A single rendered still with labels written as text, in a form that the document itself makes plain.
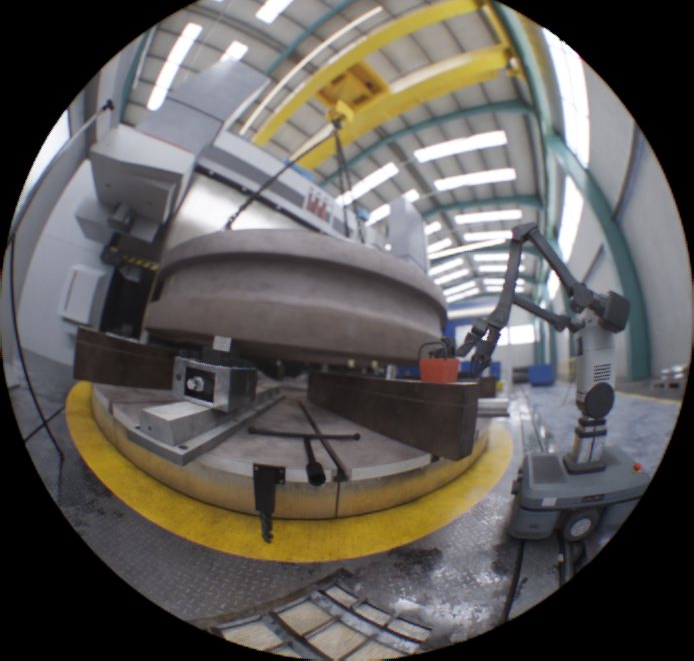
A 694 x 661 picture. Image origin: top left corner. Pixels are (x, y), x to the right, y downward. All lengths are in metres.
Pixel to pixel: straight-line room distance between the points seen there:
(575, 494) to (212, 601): 1.19
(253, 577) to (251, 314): 1.44
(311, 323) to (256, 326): 0.37
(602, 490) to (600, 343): 0.59
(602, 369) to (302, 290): 1.87
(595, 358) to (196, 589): 1.56
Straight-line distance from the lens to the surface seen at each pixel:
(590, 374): 1.11
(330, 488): 1.07
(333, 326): 1.52
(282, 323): 1.49
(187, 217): 4.50
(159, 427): 0.95
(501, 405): 2.30
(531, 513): 1.07
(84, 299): 3.87
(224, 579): 0.90
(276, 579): 0.90
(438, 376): 1.16
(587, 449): 1.21
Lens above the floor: 0.74
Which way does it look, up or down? 14 degrees up
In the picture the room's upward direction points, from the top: 5 degrees clockwise
